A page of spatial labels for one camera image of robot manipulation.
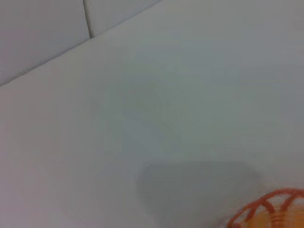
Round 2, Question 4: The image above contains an orange wire basket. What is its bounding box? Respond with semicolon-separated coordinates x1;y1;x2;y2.
227;188;304;228

